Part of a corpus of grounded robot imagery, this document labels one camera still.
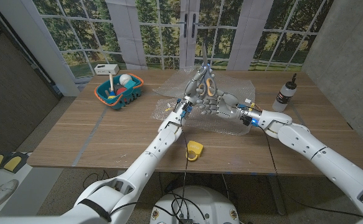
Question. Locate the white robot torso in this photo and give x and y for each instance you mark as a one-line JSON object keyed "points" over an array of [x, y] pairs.
{"points": [[206, 199]]}

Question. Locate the clear bubble wrap sheet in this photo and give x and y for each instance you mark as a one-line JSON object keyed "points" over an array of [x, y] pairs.
{"points": [[234, 88]]}

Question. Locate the teal block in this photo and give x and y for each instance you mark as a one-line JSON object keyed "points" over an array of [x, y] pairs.
{"points": [[129, 84]]}

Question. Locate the red round toy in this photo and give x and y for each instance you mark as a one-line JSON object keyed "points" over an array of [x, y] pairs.
{"points": [[121, 91]]}

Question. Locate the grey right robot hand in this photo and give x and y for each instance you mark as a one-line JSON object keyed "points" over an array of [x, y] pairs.
{"points": [[226, 107]]}

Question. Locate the grey tape strip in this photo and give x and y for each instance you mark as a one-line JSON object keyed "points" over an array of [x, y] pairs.
{"points": [[87, 140]]}

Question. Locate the yellow padlock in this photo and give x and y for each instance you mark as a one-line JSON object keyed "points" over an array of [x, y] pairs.
{"points": [[196, 147]]}

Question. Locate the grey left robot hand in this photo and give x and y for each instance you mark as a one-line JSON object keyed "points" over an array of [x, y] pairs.
{"points": [[195, 88]]}

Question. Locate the printed forest window backdrop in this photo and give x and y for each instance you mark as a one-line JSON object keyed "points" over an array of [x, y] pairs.
{"points": [[231, 31]]}

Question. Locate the clear dispenser bottle black cap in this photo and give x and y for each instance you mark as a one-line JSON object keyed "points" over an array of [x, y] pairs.
{"points": [[284, 95]]}

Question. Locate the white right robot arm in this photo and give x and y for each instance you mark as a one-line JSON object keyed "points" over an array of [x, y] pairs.
{"points": [[299, 140]]}

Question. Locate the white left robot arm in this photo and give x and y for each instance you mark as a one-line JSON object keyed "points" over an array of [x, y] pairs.
{"points": [[156, 146]]}

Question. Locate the white baseball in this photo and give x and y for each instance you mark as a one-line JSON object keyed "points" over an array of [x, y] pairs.
{"points": [[125, 79]]}

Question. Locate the white power box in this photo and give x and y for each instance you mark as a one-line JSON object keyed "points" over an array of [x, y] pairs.
{"points": [[106, 69]]}

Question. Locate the grey table leg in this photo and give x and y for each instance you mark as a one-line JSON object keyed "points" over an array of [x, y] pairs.
{"points": [[276, 196]]}

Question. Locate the teal basket orange rim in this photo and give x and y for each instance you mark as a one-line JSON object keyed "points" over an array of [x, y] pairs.
{"points": [[101, 93]]}

